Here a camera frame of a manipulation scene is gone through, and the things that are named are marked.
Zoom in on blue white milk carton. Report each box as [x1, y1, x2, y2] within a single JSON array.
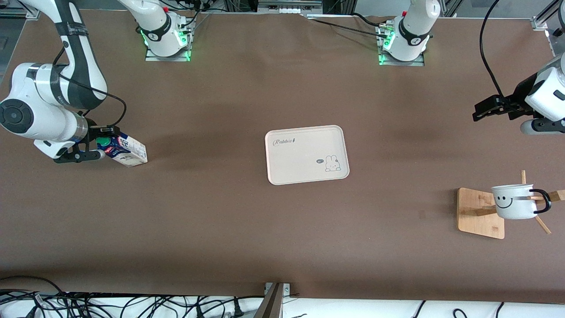
[[96, 132, 148, 168]]

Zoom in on white smiley face cup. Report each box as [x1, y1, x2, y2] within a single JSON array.
[[491, 184, 552, 220]]

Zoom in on cream rabbit print tray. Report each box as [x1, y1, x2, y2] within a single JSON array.
[[265, 125, 350, 186]]

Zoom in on wooden mug stand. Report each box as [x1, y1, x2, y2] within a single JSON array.
[[457, 170, 565, 240]]

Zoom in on brown table cover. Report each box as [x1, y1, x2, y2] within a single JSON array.
[[0, 10, 565, 305]]

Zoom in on grey power strip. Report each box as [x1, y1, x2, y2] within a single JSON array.
[[257, 0, 324, 14]]

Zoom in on aluminium profile beam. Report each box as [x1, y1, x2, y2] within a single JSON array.
[[254, 283, 291, 318]]

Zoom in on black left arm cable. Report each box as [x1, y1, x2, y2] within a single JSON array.
[[480, 0, 508, 98]]

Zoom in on aluminium frame corner profile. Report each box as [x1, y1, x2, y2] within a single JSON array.
[[532, 0, 565, 31]]

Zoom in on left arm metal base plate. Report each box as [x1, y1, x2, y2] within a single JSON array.
[[377, 26, 425, 67]]

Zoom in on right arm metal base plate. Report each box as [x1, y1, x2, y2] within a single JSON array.
[[145, 20, 191, 62]]

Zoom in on black cable across table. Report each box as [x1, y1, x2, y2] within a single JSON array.
[[305, 12, 393, 40]]

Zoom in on tangled black floor cables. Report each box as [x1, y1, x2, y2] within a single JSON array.
[[0, 276, 265, 318]]

